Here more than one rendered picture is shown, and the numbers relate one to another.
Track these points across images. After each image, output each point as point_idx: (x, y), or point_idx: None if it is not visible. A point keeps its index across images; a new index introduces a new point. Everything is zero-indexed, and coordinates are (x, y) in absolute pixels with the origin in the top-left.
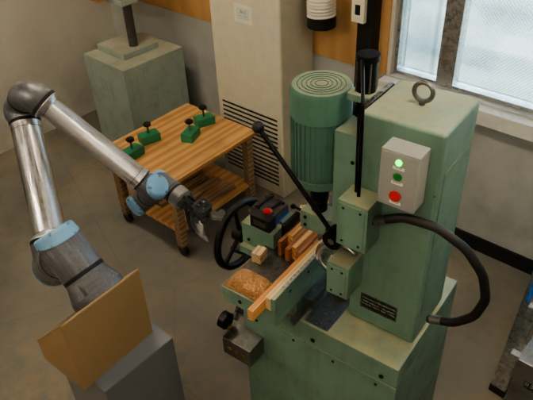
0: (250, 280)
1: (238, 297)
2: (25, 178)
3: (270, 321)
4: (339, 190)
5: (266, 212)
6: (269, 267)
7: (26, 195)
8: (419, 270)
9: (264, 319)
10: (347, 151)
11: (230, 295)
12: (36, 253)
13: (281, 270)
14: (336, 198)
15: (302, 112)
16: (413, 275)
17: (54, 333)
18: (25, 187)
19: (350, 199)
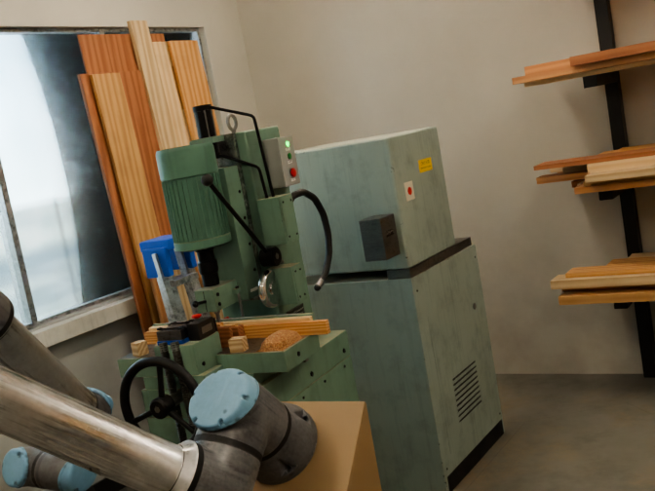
0: (284, 330)
1: (296, 348)
2: (93, 416)
3: (318, 347)
4: (239, 227)
5: (200, 314)
6: (252, 345)
7: (118, 435)
8: (299, 248)
9: (314, 351)
10: (234, 183)
11: (291, 356)
12: (218, 468)
13: (255, 341)
14: (240, 238)
15: (210, 159)
16: (299, 257)
17: (359, 442)
18: (105, 427)
19: (278, 196)
